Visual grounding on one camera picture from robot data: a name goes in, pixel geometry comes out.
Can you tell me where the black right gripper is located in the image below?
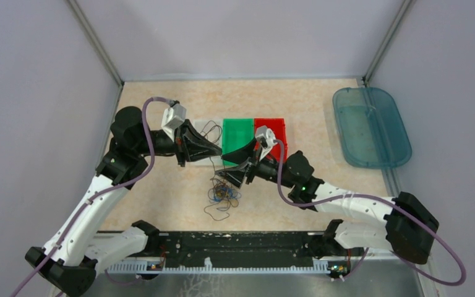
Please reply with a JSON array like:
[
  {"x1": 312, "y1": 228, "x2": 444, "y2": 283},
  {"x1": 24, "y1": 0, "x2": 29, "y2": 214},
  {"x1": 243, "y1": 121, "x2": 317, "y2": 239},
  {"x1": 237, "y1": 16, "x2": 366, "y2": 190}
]
[{"x1": 215, "y1": 137, "x2": 296, "y2": 189}]

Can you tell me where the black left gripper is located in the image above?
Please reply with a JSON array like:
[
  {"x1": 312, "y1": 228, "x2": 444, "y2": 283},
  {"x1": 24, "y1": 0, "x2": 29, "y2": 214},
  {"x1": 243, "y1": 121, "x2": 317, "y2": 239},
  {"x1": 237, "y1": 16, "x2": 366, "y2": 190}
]
[{"x1": 135, "y1": 119, "x2": 223, "y2": 167}]

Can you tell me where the brown cable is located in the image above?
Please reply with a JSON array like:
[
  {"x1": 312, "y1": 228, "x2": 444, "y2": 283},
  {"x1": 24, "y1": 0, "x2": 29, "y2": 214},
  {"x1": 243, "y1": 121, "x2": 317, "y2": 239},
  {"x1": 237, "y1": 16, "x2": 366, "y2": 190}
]
[{"x1": 198, "y1": 119, "x2": 223, "y2": 144}]

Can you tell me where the coloured cable bundle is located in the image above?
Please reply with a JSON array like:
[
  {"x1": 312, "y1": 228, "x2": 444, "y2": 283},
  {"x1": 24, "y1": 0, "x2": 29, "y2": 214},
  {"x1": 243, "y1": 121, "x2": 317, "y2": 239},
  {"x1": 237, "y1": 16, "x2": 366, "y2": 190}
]
[{"x1": 203, "y1": 176, "x2": 242, "y2": 222}]

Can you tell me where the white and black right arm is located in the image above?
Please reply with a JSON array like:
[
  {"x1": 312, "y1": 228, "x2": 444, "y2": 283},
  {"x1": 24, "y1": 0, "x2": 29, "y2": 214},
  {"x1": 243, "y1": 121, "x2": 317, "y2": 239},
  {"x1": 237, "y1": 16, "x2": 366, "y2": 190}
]
[{"x1": 216, "y1": 140, "x2": 439, "y2": 265}]

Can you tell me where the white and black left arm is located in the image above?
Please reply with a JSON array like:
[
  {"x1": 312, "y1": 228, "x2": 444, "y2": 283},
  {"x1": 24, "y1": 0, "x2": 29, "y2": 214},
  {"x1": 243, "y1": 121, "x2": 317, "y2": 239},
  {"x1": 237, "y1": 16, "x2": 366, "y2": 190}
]
[{"x1": 25, "y1": 104, "x2": 221, "y2": 296}]

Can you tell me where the white plastic bin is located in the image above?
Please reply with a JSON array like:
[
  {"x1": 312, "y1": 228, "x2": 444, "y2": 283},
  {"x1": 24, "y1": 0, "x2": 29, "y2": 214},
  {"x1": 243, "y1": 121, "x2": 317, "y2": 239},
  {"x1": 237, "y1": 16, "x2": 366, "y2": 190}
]
[{"x1": 190, "y1": 119, "x2": 223, "y2": 167}]

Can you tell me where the green plastic bin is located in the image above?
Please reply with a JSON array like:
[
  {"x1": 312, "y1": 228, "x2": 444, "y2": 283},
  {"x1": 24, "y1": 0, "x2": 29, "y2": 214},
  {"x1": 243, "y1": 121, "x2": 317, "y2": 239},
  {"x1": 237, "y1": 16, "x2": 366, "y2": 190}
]
[{"x1": 221, "y1": 118, "x2": 254, "y2": 155}]

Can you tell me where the red plastic bin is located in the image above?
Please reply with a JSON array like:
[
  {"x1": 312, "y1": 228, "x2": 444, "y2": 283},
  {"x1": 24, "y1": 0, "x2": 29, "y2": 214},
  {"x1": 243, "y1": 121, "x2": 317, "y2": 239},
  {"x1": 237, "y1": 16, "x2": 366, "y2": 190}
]
[{"x1": 254, "y1": 118, "x2": 288, "y2": 161}]

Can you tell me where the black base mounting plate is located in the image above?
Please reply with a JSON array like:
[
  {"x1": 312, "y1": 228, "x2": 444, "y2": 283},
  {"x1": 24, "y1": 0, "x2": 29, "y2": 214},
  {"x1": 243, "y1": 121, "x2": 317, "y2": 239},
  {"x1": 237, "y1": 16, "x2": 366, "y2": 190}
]
[{"x1": 122, "y1": 230, "x2": 366, "y2": 269}]

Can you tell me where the teal transparent plastic basin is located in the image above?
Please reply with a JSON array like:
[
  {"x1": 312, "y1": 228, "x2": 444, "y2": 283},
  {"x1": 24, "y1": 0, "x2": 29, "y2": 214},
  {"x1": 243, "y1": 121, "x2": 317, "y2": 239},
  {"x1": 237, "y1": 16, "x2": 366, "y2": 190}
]
[{"x1": 332, "y1": 87, "x2": 412, "y2": 169}]

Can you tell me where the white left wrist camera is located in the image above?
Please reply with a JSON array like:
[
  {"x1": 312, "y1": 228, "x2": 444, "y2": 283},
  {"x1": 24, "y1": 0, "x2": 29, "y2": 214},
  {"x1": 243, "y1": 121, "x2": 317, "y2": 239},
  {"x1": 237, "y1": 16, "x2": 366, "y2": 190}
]
[{"x1": 161, "y1": 103, "x2": 186, "y2": 140}]

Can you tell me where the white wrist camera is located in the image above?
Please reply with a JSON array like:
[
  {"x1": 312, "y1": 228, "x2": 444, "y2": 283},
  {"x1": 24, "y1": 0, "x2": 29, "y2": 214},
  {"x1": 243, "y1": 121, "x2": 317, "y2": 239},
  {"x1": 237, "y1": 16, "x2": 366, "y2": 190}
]
[
  {"x1": 161, "y1": 103, "x2": 186, "y2": 140},
  {"x1": 255, "y1": 126, "x2": 276, "y2": 160}
]

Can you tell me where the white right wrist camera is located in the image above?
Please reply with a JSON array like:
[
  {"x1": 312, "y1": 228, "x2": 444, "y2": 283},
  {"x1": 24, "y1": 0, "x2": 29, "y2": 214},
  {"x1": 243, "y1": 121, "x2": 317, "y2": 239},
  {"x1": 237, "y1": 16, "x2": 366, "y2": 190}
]
[{"x1": 255, "y1": 126, "x2": 276, "y2": 160}]

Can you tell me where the white slotted cable duct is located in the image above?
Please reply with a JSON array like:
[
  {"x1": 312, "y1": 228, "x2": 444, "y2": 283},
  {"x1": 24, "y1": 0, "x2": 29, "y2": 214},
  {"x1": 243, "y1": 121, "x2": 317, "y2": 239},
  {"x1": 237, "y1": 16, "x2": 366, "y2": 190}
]
[{"x1": 107, "y1": 260, "x2": 331, "y2": 275}]

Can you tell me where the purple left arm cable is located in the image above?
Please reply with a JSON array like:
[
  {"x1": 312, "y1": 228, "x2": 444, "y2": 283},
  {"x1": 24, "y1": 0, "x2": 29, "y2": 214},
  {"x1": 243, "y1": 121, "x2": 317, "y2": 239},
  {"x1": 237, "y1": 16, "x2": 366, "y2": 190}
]
[{"x1": 10, "y1": 97, "x2": 179, "y2": 297}]

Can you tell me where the right aluminium frame post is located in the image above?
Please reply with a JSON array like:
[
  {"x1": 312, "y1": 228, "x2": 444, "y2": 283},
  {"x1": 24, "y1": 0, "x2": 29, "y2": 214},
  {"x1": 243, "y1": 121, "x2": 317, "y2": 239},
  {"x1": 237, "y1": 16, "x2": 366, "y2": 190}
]
[{"x1": 361, "y1": 0, "x2": 416, "y2": 87}]

